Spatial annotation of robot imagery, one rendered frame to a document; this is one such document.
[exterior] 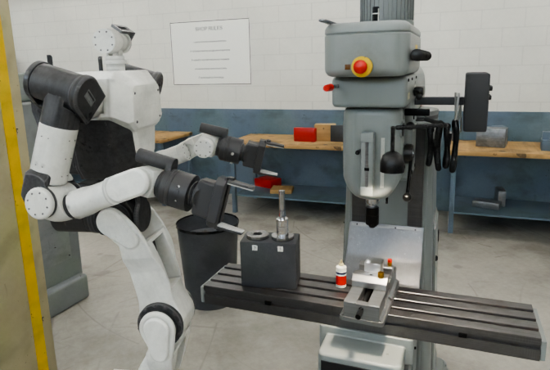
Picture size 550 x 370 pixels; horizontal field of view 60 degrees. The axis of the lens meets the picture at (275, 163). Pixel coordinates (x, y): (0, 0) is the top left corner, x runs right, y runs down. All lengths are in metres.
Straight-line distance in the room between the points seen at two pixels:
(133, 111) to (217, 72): 5.30
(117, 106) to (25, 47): 7.43
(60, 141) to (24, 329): 1.72
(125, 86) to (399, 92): 0.81
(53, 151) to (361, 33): 0.89
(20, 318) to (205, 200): 1.84
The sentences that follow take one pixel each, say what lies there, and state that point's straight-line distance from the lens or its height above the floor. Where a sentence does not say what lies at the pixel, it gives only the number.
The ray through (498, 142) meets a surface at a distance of 5.38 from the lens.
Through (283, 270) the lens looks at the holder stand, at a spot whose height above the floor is 1.00.
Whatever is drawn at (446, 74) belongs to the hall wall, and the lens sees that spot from 5.85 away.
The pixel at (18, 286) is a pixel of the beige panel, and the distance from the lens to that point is 2.74.
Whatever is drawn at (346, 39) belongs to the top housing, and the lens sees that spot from 1.47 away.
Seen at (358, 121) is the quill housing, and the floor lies 1.58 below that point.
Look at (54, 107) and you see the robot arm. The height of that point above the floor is 1.69.
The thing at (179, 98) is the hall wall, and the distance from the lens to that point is 6.93.
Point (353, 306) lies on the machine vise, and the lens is 1.68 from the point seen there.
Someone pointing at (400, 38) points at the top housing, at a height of 1.84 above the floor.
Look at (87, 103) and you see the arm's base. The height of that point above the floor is 1.69.
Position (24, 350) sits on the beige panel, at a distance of 2.88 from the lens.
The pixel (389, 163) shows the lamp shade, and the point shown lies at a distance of 1.44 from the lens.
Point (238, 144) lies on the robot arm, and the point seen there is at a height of 1.51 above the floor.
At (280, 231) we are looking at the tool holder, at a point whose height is 1.14.
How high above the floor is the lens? 1.77
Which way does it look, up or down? 12 degrees down
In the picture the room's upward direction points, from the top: 1 degrees counter-clockwise
